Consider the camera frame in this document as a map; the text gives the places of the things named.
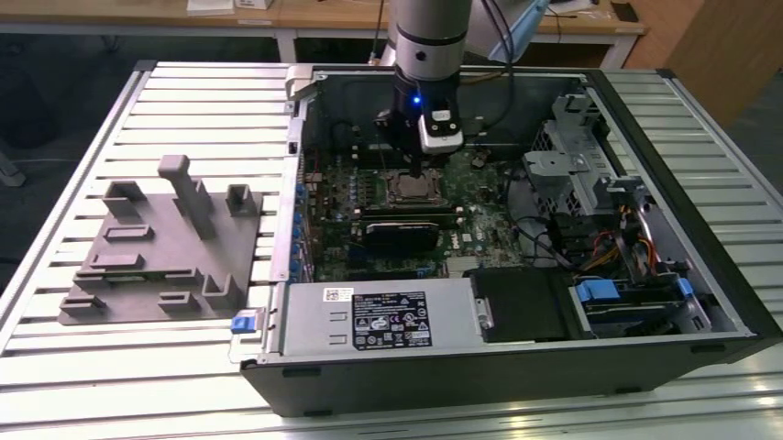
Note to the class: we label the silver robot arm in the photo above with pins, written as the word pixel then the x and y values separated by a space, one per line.
pixel 429 41

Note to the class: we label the CPU socket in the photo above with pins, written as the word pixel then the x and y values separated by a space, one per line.
pixel 386 185

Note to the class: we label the black RAM slot bank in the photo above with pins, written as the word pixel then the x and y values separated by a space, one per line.
pixel 407 213
pixel 374 158

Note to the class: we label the silver drive cage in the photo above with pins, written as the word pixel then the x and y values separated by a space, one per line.
pixel 557 169

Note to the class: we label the black graphics card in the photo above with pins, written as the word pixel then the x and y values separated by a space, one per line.
pixel 401 238

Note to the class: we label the green motherboard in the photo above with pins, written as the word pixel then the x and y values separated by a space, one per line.
pixel 490 229

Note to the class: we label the white box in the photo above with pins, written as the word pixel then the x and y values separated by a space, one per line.
pixel 254 3
pixel 210 4

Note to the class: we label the small silver heatsink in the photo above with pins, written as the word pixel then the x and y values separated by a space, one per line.
pixel 462 267

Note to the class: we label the small black box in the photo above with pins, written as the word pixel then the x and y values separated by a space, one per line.
pixel 625 11

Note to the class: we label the black plastic shroud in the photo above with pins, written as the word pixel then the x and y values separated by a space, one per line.
pixel 521 302

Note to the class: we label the silver power supply unit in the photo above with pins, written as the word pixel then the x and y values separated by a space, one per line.
pixel 318 316

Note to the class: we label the grey parts rack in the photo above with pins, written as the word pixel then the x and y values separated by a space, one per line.
pixel 183 256

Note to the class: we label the hard disk in blue carrier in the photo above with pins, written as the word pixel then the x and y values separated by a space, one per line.
pixel 597 291

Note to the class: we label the wooden cabinet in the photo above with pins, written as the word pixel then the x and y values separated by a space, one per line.
pixel 722 46

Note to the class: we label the blue case latch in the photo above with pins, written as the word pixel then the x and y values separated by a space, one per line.
pixel 243 321

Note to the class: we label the green RAM stick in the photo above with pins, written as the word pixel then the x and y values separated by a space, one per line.
pixel 153 276

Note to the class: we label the small blue clip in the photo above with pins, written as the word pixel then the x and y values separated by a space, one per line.
pixel 685 290

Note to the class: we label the black PC case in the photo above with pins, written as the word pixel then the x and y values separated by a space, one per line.
pixel 429 385

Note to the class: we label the grey metal stand foot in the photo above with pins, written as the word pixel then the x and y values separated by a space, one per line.
pixel 11 172

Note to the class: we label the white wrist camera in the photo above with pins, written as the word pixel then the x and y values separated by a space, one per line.
pixel 442 137

